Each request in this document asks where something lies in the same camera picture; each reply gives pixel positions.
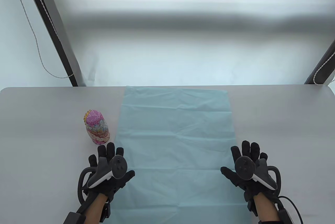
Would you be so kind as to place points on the person's right hand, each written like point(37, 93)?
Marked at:
point(247, 149)

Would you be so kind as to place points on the person's left hand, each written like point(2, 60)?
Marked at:
point(110, 150)

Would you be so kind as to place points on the colourful floral cylinder can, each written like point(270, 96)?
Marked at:
point(96, 127)

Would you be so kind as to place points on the light blue gift wrapping paper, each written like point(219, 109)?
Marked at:
point(178, 130)

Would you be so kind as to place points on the person's left forearm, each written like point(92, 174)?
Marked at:
point(95, 208)

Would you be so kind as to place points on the person's right forearm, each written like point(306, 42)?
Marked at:
point(265, 205)

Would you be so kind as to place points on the black and white controller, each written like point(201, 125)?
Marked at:
point(119, 167)
point(244, 167)

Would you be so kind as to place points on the black wrist sensor box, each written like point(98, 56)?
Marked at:
point(285, 216)
point(73, 218)

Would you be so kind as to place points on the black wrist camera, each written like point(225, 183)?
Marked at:
point(251, 204)
point(106, 209)

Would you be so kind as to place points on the dark metal frame pole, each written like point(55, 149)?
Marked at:
point(323, 67)
point(52, 25)

